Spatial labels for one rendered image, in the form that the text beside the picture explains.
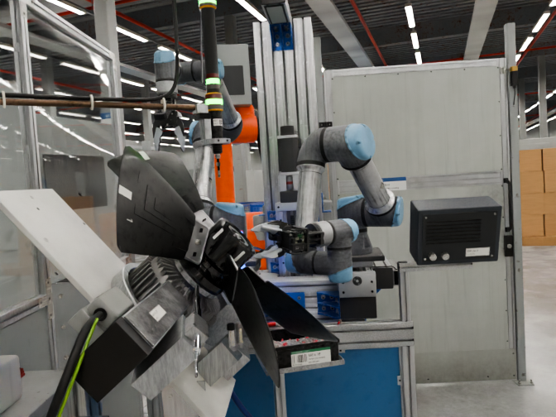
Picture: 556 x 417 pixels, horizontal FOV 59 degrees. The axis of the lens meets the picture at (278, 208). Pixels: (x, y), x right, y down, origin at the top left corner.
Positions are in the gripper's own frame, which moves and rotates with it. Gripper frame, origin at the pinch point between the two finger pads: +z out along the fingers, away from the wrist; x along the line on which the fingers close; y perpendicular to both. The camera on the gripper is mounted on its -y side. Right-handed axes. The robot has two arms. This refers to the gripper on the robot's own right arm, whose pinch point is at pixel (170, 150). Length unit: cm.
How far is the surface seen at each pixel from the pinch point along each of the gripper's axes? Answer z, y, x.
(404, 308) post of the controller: 57, -16, -77
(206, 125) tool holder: -2, -54, -23
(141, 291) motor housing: 36, -69, -9
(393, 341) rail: 69, -15, -74
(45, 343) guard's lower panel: 65, -12, 46
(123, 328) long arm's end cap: 35, -101, -16
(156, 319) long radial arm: 37, -89, -18
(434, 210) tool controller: 26, -22, -87
